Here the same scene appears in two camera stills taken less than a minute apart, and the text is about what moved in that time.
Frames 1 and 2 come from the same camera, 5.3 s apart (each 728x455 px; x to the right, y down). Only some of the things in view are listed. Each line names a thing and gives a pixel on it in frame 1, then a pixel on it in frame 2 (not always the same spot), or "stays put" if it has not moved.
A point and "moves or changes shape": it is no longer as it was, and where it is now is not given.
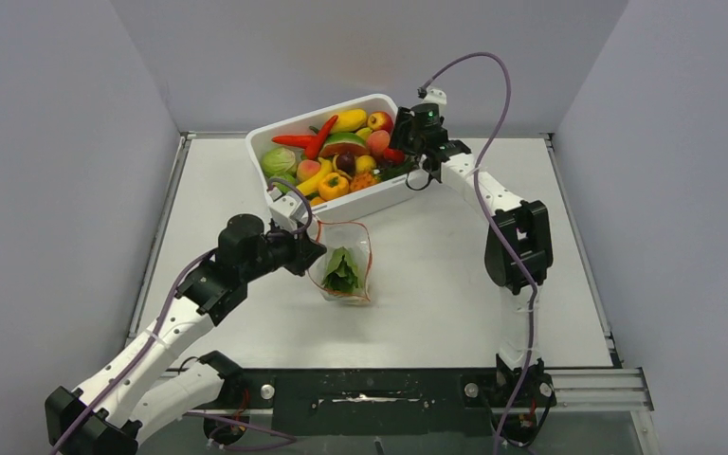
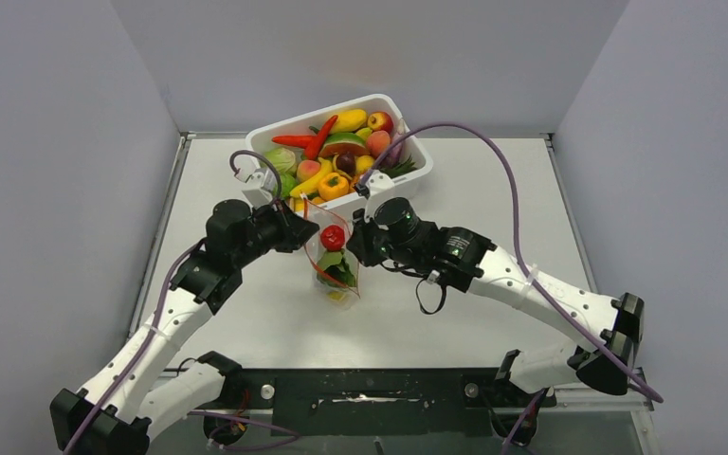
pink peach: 377,142 stays put
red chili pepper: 300,140 stays put
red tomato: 393,155 to 332,237
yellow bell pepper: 333,186 stays put
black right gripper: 404,125 to 361,239
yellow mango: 350,119 stays put
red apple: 381,120 stays put
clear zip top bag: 340,273 moves or changes shape
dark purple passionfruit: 346,162 stays put
